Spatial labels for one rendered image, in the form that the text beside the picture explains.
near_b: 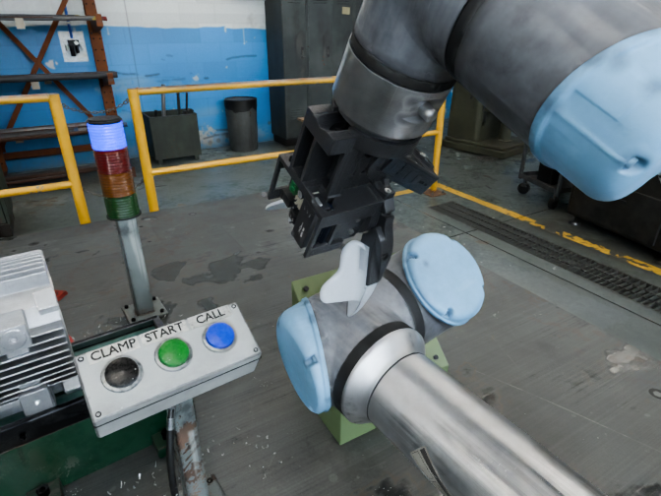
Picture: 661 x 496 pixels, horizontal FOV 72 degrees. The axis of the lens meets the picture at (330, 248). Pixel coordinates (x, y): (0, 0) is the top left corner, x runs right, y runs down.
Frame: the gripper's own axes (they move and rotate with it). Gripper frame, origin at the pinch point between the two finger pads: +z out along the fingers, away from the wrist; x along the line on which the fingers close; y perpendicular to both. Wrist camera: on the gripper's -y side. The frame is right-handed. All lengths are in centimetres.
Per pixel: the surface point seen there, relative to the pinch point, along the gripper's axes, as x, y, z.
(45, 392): -6.6, 28.5, 22.2
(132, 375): 1.3, 20.6, 7.4
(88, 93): -431, -57, 299
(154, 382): 2.5, 18.9, 8.1
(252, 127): -362, -218, 310
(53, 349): -9.8, 26.4, 18.7
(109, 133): -49, 9, 22
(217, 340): 1.0, 11.9, 7.4
